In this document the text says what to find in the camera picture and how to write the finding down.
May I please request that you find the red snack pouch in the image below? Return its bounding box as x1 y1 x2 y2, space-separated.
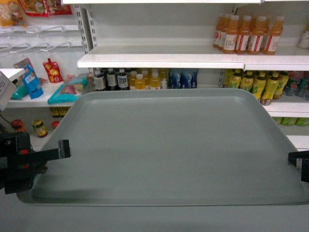
43 58 63 83

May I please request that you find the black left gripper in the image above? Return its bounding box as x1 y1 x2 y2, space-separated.
0 132 71 194

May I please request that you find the grey silver rectangular tray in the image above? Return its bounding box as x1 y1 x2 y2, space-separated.
17 88 309 206

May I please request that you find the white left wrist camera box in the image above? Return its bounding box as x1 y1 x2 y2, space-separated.
0 68 25 112

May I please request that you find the teal snack packet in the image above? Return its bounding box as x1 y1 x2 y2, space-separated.
47 73 88 105

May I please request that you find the white metal store shelf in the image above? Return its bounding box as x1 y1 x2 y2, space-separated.
0 0 309 152

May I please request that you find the blue snack pouch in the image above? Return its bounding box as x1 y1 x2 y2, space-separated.
22 63 43 99

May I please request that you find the yellow lidded sauce jar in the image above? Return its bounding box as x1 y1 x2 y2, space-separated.
31 119 48 138

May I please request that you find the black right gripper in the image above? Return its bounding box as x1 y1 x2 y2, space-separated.
288 150 309 183

